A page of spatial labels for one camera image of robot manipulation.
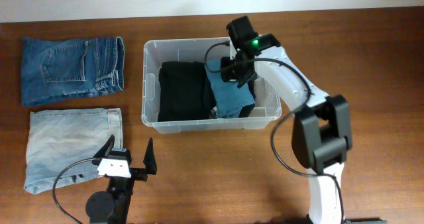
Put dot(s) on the clear plastic storage bin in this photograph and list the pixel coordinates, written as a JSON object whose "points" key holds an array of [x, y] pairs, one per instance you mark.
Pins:
{"points": [[267, 108]]}

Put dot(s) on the large black garment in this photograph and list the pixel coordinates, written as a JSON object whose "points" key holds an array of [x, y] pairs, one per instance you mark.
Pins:
{"points": [[186, 92]]}

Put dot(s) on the dark blue jeans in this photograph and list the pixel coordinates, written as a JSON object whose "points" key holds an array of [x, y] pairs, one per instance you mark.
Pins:
{"points": [[54, 71]]}

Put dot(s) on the light blue jeans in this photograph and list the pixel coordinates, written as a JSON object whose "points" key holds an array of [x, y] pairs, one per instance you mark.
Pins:
{"points": [[58, 138]]}

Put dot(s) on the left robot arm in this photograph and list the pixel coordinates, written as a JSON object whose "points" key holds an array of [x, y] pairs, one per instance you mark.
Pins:
{"points": [[112, 205]]}

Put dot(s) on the small black garment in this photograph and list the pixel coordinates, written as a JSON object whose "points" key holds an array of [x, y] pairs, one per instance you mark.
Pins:
{"points": [[209, 98]]}

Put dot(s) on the blue shirt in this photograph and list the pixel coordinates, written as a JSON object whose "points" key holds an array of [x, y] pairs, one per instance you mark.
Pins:
{"points": [[231, 101]]}

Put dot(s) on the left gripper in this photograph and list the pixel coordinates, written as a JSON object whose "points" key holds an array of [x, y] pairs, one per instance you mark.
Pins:
{"points": [[140, 174]]}

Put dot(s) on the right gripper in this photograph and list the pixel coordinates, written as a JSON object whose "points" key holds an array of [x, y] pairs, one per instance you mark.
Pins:
{"points": [[226, 76]]}

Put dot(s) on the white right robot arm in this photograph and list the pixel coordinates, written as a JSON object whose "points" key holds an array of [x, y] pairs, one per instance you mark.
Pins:
{"points": [[321, 134]]}

